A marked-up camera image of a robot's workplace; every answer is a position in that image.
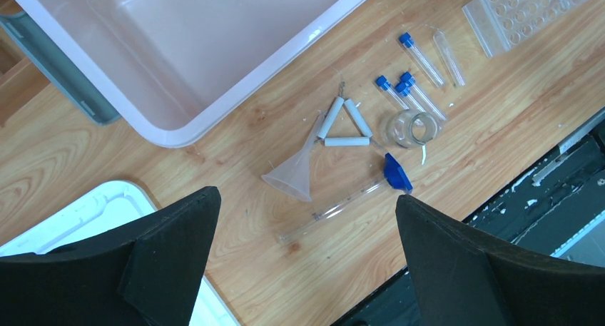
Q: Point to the small glass beaker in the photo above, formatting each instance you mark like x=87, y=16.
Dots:
x=411, y=128

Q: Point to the pink plastic bin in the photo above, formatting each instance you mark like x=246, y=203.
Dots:
x=174, y=69

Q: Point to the wooden compartment tray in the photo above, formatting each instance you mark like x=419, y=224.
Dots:
x=21, y=80

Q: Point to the white clay triangle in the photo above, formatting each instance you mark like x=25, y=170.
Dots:
x=343, y=125

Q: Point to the grey bin handle left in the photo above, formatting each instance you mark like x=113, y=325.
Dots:
x=58, y=68

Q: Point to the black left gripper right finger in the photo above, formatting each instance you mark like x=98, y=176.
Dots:
x=464, y=276

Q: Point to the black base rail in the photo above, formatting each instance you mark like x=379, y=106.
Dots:
x=555, y=207

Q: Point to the clear test tube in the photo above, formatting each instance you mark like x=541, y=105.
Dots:
x=445, y=50

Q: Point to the blue capped tube middle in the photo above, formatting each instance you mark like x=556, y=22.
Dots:
x=407, y=101

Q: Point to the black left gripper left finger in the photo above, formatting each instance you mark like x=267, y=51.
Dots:
x=145, y=272

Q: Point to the blue capped tube left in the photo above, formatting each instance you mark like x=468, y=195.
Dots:
x=385, y=86

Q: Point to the blue capped tube far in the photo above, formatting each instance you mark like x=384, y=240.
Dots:
x=420, y=58

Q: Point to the clear plastic funnel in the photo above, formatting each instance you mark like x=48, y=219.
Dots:
x=292, y=176

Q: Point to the blue capped tube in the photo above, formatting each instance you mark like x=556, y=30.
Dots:
x=421, y=96
x=385, y=86
x=420, y=58
x=407, y=101

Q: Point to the graduated cylinder blue base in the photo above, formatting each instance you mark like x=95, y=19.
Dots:
x=390, y=177

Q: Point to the white plastic lid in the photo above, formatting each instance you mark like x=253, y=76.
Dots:
x=108, y=206

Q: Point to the blue capped tube right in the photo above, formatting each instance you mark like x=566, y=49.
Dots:
x=421, y=96

